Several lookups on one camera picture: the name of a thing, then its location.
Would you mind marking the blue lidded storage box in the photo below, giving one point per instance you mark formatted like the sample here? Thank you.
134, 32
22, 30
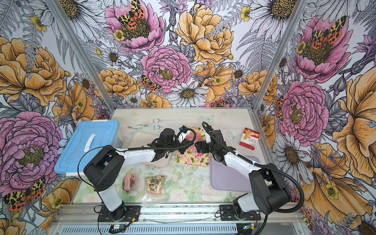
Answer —
86, 141

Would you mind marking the aluminium front rail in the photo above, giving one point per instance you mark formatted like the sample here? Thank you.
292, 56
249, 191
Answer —
87, 213

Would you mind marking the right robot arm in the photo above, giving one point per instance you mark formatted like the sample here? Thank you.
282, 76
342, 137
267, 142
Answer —
269, 191

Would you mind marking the red white small box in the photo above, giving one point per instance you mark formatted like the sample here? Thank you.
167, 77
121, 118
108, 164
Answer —
249, 139

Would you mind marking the lavender plastic tray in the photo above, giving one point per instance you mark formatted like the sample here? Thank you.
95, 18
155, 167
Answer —
228, 179

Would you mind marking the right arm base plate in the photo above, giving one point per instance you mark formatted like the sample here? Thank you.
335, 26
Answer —
229, 212

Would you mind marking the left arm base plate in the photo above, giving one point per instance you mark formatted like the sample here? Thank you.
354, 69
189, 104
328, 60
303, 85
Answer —
125, 213

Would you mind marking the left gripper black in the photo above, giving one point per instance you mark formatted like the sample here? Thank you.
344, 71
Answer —
183, 149

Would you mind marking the metal scissors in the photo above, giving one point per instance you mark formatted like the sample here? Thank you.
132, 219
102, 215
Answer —
154, 124

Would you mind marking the bag of mixed snacks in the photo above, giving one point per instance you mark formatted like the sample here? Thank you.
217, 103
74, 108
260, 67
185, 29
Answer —
155, 190

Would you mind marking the ziploc bag pink cookies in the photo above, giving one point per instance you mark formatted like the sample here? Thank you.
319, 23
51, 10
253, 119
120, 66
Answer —
200, 135

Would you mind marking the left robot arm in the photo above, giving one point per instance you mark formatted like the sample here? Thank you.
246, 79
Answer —
103, 169

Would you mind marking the beige plastic tray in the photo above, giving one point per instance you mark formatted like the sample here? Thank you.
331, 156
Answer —
138, 139

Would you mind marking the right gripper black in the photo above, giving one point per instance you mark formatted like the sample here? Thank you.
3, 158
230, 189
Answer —
199, 147

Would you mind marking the bag of pink wafers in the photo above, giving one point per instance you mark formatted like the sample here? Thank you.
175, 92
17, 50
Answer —
130, 182

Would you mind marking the yellow floral tray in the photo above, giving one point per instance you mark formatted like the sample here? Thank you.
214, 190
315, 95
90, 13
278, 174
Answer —
192, 157

